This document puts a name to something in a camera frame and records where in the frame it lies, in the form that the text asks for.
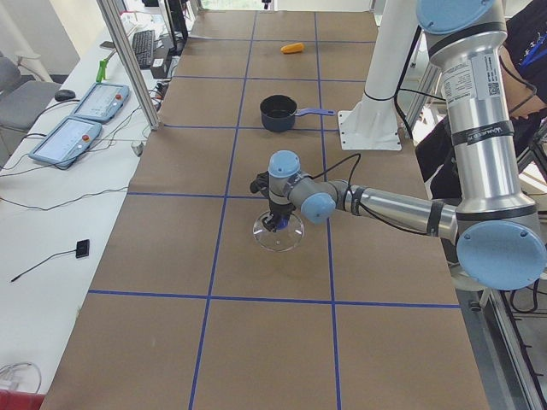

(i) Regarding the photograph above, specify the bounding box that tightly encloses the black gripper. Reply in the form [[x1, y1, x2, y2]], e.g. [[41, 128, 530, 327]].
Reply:
[[262, 201, 295, 232]]

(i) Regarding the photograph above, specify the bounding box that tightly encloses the blue saucepan with long handle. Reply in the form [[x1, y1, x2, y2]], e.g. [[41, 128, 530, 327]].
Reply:
[[259, 95, 336, 132]]

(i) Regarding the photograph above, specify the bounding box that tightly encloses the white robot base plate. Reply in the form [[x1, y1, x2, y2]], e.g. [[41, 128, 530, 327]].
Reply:
[[338, 0, 418, 150]]

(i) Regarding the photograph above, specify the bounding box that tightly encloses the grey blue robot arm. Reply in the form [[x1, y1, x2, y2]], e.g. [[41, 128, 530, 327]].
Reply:
[[250, 1, 546, 290]]

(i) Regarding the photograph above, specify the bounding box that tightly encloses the glass lid with blue knob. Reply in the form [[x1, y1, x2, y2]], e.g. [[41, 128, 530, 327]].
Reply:
[[252, 212, 304, 252]]

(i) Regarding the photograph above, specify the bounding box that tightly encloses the aluminium frame post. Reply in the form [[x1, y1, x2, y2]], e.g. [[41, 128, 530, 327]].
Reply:
[[97, 0, 160, 131]]

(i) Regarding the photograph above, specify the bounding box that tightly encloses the upper blue teach pendant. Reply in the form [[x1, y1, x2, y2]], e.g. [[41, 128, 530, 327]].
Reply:
[[72, 82, 130, 124]]

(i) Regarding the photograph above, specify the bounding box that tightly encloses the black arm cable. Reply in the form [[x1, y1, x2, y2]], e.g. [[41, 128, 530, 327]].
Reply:
[[311, 153, 428, 236]]

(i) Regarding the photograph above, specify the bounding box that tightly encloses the black keyboard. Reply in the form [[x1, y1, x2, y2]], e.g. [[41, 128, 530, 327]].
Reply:
[[132, 30, 156, 69]]

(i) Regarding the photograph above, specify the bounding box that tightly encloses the lower blue teach pendant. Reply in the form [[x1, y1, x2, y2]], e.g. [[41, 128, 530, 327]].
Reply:
[[29, 116, 103, 169]]

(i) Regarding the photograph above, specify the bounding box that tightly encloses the grey chair at left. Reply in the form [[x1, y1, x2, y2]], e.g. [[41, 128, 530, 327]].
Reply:
[[1, 55, 61, 161]]

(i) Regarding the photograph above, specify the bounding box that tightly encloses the black computer mouse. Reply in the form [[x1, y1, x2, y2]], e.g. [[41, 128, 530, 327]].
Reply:
[[54, 89, 76, 103]]

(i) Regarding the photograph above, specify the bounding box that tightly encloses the person in black clothes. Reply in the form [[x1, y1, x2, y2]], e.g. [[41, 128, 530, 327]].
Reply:
[[415, 1, 546, 200]]

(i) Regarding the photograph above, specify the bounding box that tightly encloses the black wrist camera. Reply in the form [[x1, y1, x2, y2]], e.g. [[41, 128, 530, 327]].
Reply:
[[250, 171, 269, 198]]

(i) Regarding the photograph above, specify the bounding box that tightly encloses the blue teach pendant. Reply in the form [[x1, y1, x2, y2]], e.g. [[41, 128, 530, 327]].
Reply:
[[29, 116, 103, 169], [72, 82, 130, 124]]

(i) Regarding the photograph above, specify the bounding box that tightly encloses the yellow corn cob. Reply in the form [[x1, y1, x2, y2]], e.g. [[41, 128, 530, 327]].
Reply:
[[280, 42, 305, 55]]

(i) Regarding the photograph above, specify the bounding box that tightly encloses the small black square sensor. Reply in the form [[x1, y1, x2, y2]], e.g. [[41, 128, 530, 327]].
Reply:
[[75, 239, 91, 259]]

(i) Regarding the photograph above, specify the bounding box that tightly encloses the grey office chair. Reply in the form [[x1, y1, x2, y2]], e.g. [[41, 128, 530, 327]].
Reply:
[[444, 238, 547, 308]]

